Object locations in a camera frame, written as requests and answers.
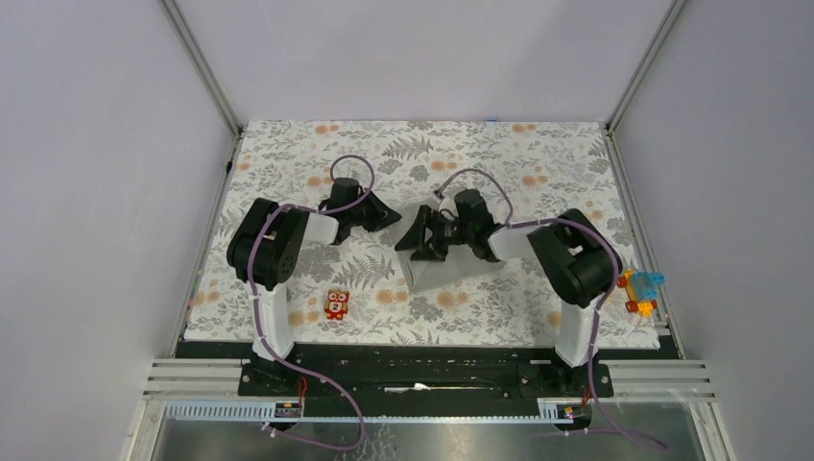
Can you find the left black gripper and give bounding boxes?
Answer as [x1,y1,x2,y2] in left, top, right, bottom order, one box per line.
[347,187,401,232]

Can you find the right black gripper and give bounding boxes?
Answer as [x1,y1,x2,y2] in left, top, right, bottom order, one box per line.
[395,203,475,261]

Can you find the grey cloth napkin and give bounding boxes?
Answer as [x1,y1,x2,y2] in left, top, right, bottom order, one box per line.
[390,203,507,294]

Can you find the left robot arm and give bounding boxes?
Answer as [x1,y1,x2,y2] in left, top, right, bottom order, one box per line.
[227,178,402,395]

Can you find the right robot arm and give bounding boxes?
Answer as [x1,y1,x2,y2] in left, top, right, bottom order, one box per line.
[393,189,622,398]

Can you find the floral patterned tablecloth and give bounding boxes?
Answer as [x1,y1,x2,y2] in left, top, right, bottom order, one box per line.
[183,121,638,347]

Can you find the red owl toy block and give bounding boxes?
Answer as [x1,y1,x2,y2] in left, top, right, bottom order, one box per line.
[323,289,350,321]

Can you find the small colourful toy blocks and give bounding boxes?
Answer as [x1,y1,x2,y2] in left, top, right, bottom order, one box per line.
[616,270,666,318]

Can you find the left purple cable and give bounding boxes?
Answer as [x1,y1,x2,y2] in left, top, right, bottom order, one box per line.
[244,154,376,451]

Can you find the purple cable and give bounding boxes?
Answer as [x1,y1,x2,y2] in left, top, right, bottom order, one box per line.
[435,167,672,454]
[244,154,376,451]

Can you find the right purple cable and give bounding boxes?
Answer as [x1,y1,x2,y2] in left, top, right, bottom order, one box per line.
[435,167,672,454]

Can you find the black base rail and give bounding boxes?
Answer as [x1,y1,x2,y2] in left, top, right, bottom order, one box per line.
[238,344,614,418]

